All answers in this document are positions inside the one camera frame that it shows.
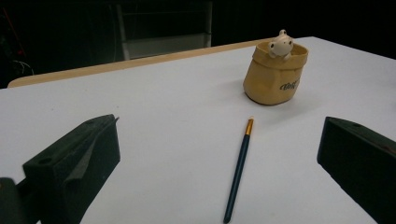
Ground white frame desk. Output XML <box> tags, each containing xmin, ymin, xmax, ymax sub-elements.
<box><xmin>116</xmin><ymin>1</ymin><xmax>214</xmax><ymax>61</ymax></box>

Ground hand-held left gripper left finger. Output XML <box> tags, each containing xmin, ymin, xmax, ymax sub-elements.
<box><xmin>21</xmin><ymin>114</ymin><xmax>121</xmax><ymax>224</ymax></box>

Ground white table cover sheet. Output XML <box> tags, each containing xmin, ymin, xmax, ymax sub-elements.
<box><xmin>0</xmin><ymin>35</ymin><xmax>396</xmax><ymax>224</ymax></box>

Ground yellow bear pen pot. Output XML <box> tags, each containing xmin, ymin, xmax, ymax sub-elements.
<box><xmin>243</xmin><ymin>29</ymin><xmax>309</xmax><ymax>106</ymax></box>

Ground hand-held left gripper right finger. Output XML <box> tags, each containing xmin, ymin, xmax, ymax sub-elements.
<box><xmin>317</xmin><ymin>116</ymin><xmax>396</xmax><ymax>224</ymax></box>

